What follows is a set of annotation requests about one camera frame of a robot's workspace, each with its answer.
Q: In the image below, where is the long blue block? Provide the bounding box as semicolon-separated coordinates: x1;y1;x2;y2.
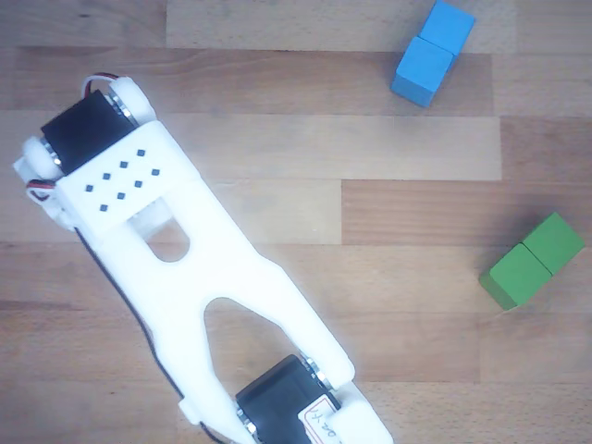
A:
389;0;477;108

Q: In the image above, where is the long green block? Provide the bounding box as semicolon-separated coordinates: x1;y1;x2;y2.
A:
478;211;586;312

